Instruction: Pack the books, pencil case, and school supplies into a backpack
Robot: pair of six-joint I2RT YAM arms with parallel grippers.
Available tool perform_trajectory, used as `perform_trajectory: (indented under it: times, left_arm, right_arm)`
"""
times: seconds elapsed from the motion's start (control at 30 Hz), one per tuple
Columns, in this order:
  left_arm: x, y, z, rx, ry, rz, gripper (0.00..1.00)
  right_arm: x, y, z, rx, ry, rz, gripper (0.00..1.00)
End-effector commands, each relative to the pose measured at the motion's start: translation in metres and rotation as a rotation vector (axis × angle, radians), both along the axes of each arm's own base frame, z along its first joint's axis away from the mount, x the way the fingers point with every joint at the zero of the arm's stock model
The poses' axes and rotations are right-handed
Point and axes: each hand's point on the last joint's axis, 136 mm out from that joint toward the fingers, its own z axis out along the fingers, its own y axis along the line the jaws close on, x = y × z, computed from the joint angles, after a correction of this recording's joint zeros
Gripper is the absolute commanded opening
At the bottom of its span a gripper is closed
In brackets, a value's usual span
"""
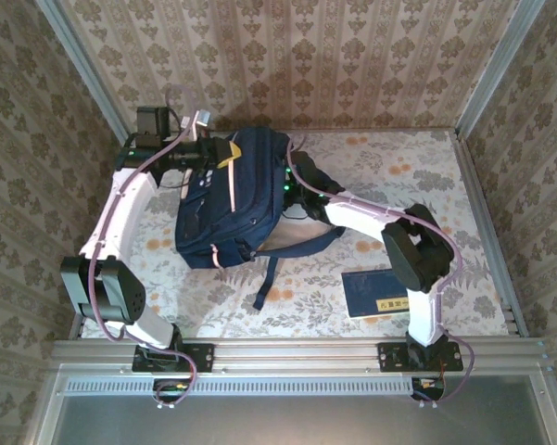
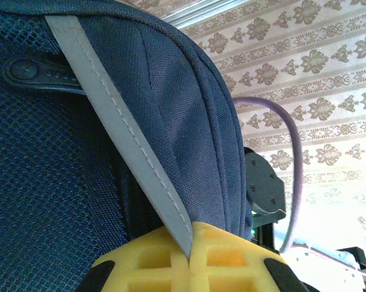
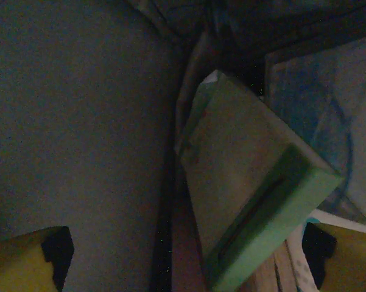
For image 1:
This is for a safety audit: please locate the navy blue backpack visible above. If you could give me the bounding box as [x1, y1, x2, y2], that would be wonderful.
[173, 127, 347, 312]

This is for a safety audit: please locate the navy book with yellow label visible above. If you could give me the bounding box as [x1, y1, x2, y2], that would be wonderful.
[341, 267, 416, 321]

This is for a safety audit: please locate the grey metal sheet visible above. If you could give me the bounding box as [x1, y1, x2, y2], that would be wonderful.
[36, 363, 557, 445]

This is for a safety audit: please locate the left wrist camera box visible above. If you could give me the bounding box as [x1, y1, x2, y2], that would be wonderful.
[180, 108, 213, 140]

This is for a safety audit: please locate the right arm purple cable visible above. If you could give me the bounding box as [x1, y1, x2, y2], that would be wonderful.
[285, 136, 475, 409]

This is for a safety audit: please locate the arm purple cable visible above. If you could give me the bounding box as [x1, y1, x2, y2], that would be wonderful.
[87, 84, 200, 409]
[285, 136, 475, 409]

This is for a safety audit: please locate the aluminium frame post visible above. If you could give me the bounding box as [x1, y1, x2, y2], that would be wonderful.
[36, 0, 135, 145]
[453, 0, 546, 138]

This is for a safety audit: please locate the aluminium front rail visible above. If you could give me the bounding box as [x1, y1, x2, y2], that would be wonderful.
[50, 337, 546, 375]

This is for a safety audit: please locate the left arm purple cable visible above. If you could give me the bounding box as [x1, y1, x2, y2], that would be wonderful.
[87, 84, 200, 409]

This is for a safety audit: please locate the grey slotted cable duct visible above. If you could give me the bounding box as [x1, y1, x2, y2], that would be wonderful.
[62, 375, 416, 396]

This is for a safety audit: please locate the black cable port with wires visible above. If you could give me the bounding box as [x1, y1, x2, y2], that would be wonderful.
[411, 376, 446, 402]
[152, 377, 192, 403]

